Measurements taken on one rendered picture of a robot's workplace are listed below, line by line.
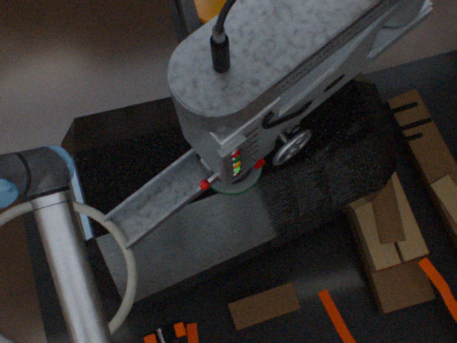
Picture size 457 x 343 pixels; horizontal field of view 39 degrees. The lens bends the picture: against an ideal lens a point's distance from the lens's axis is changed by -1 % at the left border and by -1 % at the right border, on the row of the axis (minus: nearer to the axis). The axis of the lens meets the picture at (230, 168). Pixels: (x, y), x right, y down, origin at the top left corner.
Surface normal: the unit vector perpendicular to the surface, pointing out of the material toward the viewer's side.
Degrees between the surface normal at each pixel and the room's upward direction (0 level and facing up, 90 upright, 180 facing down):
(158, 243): 45
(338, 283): 0
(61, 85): 0
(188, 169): 2
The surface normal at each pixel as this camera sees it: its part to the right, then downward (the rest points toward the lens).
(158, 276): 0.22, 0.45
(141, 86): -0.03, -0.27
